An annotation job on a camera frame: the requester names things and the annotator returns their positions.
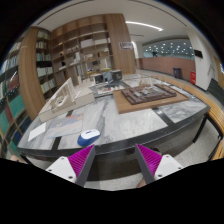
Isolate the white paper sheet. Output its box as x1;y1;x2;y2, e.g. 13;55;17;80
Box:
28;123;46;141

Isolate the black box model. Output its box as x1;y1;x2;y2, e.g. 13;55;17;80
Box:
94;70;122;85

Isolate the dark trash bin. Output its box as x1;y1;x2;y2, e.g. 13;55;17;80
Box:
173;68;182;79

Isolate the blue and white mouse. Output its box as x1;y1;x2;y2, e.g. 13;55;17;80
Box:
77;129;100;146

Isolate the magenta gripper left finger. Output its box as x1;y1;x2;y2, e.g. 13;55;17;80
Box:
46;145;96;187

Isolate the red fire cabinet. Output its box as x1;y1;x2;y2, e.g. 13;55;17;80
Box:
190;71;196;85

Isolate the wooden bookshelf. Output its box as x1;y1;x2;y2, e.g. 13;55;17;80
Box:
19;14;136;118

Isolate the brown architectural model board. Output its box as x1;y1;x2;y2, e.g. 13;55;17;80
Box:
113;84;189;114

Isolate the wooden curved bench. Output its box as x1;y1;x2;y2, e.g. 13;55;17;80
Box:
155;76;224;161

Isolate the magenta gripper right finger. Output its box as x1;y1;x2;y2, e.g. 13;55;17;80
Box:
135;144;183;184

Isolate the white architectural model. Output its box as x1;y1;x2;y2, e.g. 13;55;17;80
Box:
38;78;95;122

